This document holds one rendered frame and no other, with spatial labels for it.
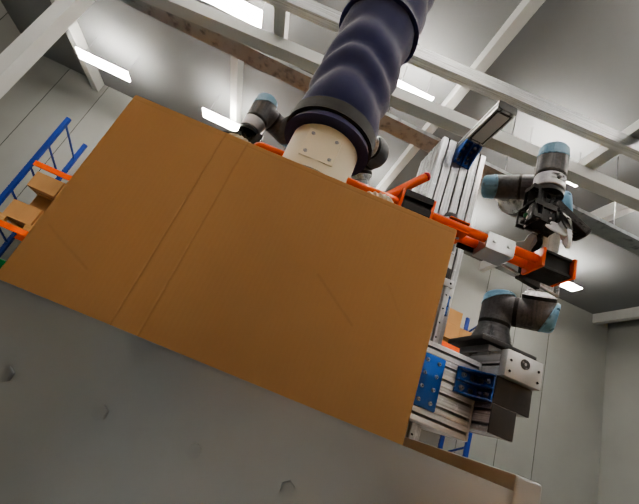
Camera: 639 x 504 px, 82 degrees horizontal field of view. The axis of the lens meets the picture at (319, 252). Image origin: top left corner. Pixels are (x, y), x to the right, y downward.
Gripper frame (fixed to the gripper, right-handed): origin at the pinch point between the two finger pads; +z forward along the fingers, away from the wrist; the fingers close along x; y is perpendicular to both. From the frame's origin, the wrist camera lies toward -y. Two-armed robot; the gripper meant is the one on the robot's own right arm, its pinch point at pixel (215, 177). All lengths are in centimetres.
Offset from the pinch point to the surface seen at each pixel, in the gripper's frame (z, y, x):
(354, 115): -9, 34, -36
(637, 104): -510, 392, 262
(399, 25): -45, 35, -35
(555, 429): -134, 807, 893
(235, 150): 18, 19, -48
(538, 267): 5, 86, -29
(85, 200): 36, 3, -48
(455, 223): 2, 65, -29
